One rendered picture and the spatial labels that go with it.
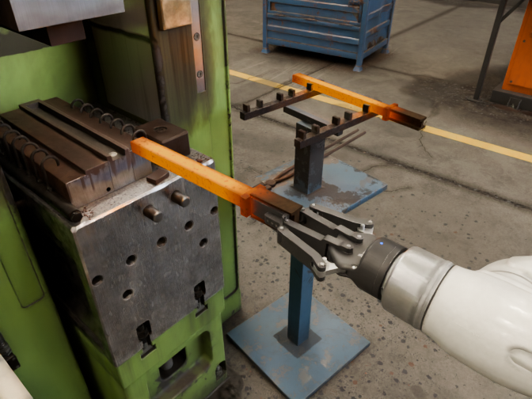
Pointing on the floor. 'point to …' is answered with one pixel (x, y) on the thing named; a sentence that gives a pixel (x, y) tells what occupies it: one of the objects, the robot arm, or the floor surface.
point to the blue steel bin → (329, 26)
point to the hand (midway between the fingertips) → (273, 210)
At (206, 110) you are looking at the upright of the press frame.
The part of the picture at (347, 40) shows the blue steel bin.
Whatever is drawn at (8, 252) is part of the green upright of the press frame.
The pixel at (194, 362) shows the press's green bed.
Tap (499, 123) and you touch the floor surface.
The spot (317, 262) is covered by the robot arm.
